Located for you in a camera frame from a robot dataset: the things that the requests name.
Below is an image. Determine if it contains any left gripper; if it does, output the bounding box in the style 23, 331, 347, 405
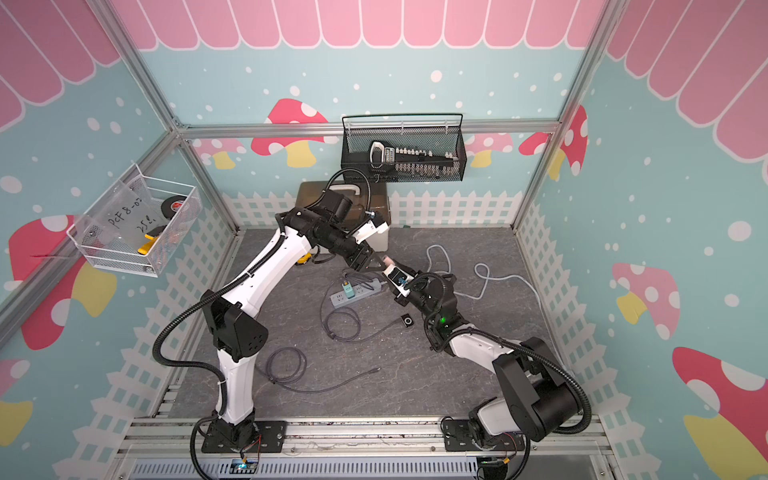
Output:
319, 225, 385, 273

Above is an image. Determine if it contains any teal usb charger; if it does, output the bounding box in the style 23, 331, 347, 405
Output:
342, 282, 356, 299

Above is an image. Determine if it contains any grey usb cable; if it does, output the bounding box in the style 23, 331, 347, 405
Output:
319, 272, 409, 344

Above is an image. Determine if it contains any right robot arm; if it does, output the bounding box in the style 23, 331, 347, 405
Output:
384, 265, 592, 449

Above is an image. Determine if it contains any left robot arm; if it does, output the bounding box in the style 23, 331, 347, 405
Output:
152, 186, 389, 451

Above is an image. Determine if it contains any grey power strip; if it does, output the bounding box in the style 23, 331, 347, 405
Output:
329, 279, 382, 309

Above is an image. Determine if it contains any yellow tape measure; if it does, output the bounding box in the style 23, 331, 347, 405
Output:
296, 253, 312, 265

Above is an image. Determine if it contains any white box brown lid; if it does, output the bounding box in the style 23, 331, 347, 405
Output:
296, 180, 392, 252

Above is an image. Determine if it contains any socket set in basket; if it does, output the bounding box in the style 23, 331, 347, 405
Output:
365, 141, 466, 182

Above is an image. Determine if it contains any black tape roll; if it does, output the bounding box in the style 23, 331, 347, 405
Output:
161, 195, 187, 220

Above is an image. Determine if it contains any yellow tool in bin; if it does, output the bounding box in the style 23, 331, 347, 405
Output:
138, 225, 166, 255

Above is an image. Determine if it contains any white power strip cord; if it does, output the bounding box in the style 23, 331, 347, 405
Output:
379, 242, 544, 310

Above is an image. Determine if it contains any black wire mesh basket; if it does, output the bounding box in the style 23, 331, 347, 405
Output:
341, 113, 467, 183

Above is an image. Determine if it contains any grey coiled cable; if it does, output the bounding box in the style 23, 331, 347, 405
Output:
251, 346, 383, 395

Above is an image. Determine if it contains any clear wall bin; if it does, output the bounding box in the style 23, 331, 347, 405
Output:
67, 164, 203, 278

